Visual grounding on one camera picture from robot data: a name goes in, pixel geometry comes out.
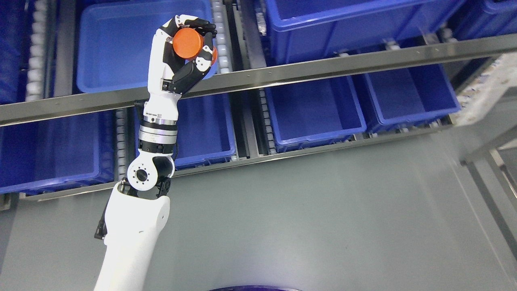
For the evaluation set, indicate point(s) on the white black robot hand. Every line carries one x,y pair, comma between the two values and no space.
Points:
171,76

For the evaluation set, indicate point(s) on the orange cylindrical capacitor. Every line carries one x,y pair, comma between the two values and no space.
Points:
187,45

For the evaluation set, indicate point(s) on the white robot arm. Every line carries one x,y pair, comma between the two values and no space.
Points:
138,209

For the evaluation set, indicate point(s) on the shallow blue tray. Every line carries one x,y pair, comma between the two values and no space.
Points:
115,40

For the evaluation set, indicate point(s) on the blue bin lower centre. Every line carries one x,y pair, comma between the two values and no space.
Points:
206,133

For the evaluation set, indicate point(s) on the white roller track centre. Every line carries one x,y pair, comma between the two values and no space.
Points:
223,38

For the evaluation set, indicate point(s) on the white roller track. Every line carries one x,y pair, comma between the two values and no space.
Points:
223,38
37,52

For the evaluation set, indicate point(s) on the blue bin lower left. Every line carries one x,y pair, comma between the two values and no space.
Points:
57,154

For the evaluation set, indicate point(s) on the white roller track left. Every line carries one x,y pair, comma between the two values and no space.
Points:
37,52

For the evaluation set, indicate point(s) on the large blue bin right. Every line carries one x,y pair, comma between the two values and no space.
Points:
306,30

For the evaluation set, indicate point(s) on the blue bin lower right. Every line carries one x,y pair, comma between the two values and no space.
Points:
314,113

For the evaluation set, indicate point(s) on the blue bin upper left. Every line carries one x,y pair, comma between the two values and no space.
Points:
13,36

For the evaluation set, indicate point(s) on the blue bin far right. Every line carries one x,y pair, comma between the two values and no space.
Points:
406,97

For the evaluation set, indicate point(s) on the metal shelf front rail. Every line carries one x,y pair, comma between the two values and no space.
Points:
86,103

